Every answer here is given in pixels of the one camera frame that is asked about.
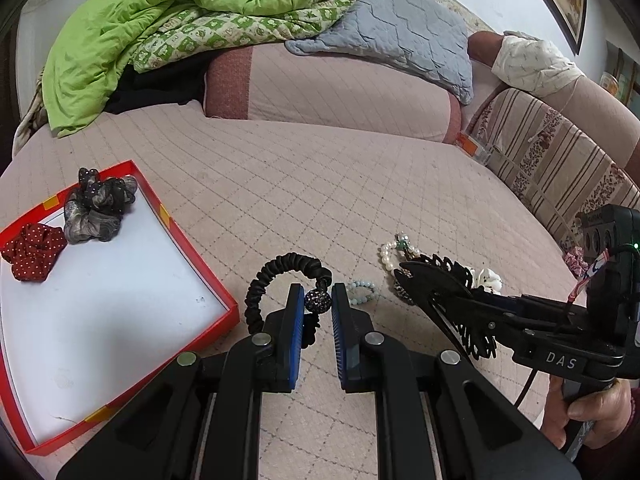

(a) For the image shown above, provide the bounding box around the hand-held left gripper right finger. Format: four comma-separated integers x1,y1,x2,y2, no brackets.
331,282,583,480

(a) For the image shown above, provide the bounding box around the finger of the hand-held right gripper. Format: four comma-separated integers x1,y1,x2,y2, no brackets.
393,260,587,327
400,280,552,358

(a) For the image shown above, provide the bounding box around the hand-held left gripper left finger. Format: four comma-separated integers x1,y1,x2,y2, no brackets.
57,284,306,480

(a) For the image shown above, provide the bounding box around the brown rhinestone hair clip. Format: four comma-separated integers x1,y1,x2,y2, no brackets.
392,280,416,307

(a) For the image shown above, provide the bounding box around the black lace hair clip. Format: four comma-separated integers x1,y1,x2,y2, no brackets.
417,254,498,362

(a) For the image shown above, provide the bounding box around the white pearl bracelet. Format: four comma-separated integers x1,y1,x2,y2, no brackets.
380,232,421,276

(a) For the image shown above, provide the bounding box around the light blue bead bracelet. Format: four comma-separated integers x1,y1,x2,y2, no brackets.
346,280,377,306

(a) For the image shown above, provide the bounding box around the white flower hair accessory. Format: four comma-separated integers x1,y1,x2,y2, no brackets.
470,267,502,293

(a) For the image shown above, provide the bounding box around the black hair tie with rhinestone ball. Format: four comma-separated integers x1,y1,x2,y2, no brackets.
244,252,333,348

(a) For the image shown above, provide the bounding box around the red box with white inside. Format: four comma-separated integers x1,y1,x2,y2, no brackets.
0,160,240,456

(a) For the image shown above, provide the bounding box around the person's right forearm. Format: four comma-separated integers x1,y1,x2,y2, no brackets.
580,430,640,480

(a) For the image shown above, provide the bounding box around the person's right hand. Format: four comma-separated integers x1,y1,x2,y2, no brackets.
540,375,636,451

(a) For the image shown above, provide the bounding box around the pink floral scrunchie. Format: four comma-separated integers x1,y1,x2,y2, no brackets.
562,247,588,278

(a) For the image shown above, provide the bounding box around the orange box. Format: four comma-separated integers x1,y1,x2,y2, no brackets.
457,132,493,163

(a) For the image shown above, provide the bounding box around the striped floral cushion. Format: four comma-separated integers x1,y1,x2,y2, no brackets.
462,87,640,251

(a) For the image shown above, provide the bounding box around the pink bolster pillow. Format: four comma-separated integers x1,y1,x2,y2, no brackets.
204,42,463,145

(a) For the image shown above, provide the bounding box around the grey satin scrunchie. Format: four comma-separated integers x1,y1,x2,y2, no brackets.
63,191,125,244

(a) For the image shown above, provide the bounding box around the black dotted sheer scrunchie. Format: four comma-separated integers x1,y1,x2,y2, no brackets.
77,167,137,213

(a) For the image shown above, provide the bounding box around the beige cushion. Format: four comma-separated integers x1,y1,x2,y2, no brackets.
560,76,640,171

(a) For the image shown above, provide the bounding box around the white floral cloth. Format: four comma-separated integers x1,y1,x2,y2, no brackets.
492,30,586,98

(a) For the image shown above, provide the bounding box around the grey quilted pillow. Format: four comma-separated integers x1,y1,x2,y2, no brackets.
285,0,475,106

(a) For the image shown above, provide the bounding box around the red polka dot scrunchie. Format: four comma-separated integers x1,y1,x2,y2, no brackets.
1,223,68,281

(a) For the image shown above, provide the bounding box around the black cloth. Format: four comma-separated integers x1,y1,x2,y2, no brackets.
102,50,221,115

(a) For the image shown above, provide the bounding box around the beige patterned cloth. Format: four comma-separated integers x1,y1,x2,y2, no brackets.
12,90,48,156

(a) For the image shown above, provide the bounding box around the green quilt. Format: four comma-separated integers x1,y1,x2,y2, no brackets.
42,0,358,138

